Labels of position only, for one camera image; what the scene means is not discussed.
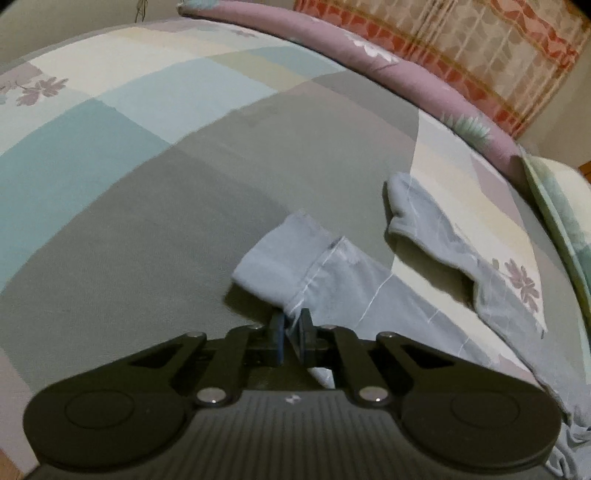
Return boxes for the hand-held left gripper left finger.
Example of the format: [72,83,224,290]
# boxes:
[92,313,286,408]

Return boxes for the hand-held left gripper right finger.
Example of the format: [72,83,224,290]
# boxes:
[295,309,499,408]

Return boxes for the grey printed pants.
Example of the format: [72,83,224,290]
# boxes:
[231,171,591,480]

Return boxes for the purple floral quilt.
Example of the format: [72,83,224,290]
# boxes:
[178,0,532,176]

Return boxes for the large patchwork pillow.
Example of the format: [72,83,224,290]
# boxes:
[522,154,591,319]

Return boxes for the patterned curtain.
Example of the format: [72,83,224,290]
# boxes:
[293,0,587,139]

